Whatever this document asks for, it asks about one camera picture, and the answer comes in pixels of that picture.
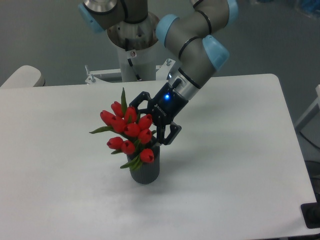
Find white furniture frame right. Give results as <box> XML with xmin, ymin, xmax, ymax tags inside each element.
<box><xmin>294</xmin><ymin>85</ymin><xmax>320</xmax><ymax>132</ymax></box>

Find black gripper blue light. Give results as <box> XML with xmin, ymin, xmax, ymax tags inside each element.
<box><xmin>129</xmin><ymin>81</ymin><xmax>189</xmax><ymax>147</ymax></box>

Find red tulip bouquet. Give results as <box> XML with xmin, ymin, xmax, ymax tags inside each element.
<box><xmin>90</xmin><ymin>89</ymin><xmax>156</xmax><ymax>171</ymax></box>

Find black pedestal cable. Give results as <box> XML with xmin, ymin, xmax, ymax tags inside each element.
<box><xmin>127</xmin><ymin>58</ymin><xmax>143</xmax><ymax>82</ymax></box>

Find dark grey ribbed vase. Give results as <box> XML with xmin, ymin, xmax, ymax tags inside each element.
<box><xmin>127</xmin><ymin>136</ymin><xmax>160</xmax><ymax>184</ymax></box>

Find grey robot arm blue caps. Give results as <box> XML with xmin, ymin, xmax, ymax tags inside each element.
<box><xmin>78</xmin><ymin>0</ymin><xmax>238</xmax><ymax>145</ymax></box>

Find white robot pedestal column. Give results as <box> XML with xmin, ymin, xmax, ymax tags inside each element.
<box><xmin>116</xmin><ymin>46</ymin><xmax>156</xmax><ymax>82</ymax></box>

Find white pedestal base frame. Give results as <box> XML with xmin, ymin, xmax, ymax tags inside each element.
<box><xmin>85</xmin><ymin>58</ymin><xmax>178</xmax><ymax>85</ymax></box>

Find black box at table edge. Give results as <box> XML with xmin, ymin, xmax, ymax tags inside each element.
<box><xmin>300</xmin><ymin>202</ymin><xmax>320</xmax><ymax>229</ymax></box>

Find blue object top right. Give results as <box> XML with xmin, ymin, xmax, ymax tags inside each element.
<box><xmin>294</xmin><ymin>0</ymin><xmax>320</xmax><ymax>19</ymax></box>

